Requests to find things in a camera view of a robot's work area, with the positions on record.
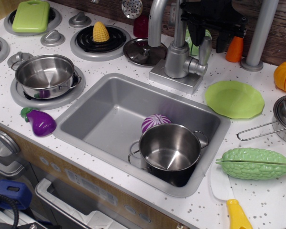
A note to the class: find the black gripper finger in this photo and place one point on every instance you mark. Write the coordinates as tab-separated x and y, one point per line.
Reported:
197	31
223	39

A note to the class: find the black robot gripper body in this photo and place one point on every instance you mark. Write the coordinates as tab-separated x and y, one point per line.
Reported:
219	15

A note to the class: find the grey vertical support pole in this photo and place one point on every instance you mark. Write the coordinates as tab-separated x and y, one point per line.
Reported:
252	62

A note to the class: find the orange toy carrot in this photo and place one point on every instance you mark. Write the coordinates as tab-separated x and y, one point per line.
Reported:
235	50

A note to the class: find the silver toy faucet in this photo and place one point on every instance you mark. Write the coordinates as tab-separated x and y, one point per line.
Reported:
179	70

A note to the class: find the red toy pepper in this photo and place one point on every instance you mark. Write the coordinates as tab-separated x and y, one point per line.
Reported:
140	27

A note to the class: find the green plastic plate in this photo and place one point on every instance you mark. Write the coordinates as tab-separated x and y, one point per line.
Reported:
234	99

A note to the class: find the steel pot lid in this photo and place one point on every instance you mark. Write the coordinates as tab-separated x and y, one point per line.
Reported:
139	52

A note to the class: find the silver perforated ladle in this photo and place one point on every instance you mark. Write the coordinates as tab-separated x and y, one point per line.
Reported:
132	9

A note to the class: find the yellow toy corn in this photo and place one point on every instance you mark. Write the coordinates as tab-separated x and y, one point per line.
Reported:
100	32

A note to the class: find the purple white toy onion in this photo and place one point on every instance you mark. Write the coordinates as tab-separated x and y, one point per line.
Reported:
153	120

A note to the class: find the black coil burner centre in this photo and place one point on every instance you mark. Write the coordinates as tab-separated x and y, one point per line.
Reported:
85	47

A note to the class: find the grey stove knob upper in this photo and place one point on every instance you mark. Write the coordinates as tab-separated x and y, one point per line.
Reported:
80	20

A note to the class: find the grey stove knob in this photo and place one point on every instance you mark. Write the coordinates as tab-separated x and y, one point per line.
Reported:
80	20
17	59
52	39

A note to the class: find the steel pot in sink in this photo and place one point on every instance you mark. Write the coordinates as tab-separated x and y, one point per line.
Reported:
171	151

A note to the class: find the green toy bitter gourd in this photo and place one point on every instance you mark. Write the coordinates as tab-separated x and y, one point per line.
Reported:
252	164

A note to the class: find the grey stove knob middle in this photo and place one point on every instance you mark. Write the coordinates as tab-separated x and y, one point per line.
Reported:
52	39

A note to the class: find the steel pot on burner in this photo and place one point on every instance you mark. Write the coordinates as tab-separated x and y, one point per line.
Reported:
47	76

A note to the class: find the green toy cutting board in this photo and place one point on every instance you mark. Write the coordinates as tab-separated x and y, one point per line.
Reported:
31	17

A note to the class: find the purple toy eggplant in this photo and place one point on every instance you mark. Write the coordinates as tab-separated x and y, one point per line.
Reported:
42	123

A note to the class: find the grey stove knob lower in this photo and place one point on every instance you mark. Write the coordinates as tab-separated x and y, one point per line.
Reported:
17	59

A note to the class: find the grey round oven dial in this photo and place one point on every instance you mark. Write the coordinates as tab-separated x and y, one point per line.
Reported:
8	149

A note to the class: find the steel saucepan with wire handle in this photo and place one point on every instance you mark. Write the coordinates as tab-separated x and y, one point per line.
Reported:
278	124

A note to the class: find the yellow handled toy knife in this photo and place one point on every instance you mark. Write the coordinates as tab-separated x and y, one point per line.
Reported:
221	189

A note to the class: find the grey oven door handle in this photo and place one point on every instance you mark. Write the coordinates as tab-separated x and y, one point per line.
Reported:
71	208

